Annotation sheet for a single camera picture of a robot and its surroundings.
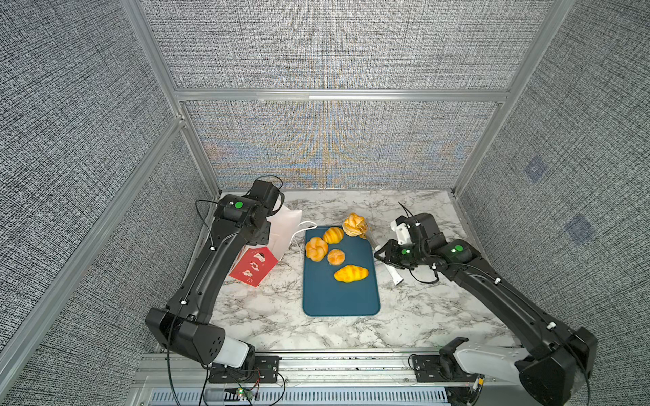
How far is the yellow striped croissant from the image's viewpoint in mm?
910

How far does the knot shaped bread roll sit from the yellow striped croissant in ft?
0.31

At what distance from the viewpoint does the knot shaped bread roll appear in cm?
→ 97
